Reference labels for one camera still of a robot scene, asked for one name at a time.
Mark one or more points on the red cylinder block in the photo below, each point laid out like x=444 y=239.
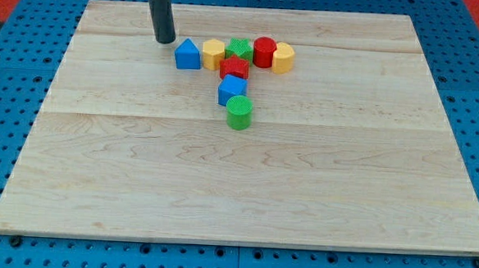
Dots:
x=263 y=49

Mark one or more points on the yellow heart block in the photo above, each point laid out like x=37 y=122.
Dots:
x=283 y=58

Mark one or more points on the yellow hexagon block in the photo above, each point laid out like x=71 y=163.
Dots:
x=213 y=51

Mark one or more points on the green star block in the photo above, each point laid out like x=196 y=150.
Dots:
x=239 y=47

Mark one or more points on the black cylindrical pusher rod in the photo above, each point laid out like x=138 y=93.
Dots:
x=162 y=19

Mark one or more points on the blue cube block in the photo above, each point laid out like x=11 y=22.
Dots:
x=229 y=87

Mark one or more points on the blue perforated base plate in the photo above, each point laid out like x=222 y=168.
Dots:
x=33 y=41

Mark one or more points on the light wooden board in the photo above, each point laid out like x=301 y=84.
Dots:
x=350 y=151

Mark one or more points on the green cylinder block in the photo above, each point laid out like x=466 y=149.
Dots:
x=239 y=112

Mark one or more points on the red star block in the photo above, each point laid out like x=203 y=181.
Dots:
x=235 y=66

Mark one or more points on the blue triangle block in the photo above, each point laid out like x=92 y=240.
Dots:
x=187 y=56

